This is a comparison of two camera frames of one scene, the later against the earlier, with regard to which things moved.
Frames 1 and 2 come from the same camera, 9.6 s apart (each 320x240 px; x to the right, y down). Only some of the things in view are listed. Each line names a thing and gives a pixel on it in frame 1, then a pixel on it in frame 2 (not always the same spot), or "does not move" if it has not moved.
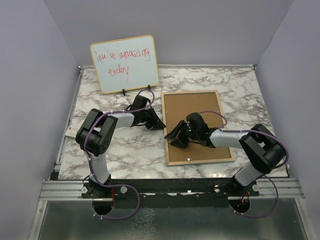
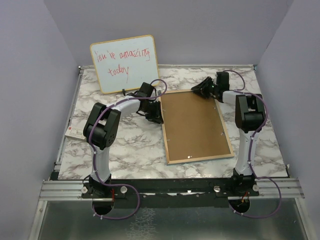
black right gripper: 174,133 to 200,88
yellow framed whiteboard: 126,63 does not move
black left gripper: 153,125 to 155,117
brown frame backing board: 178,106 does not move
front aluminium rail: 70,190 does not move
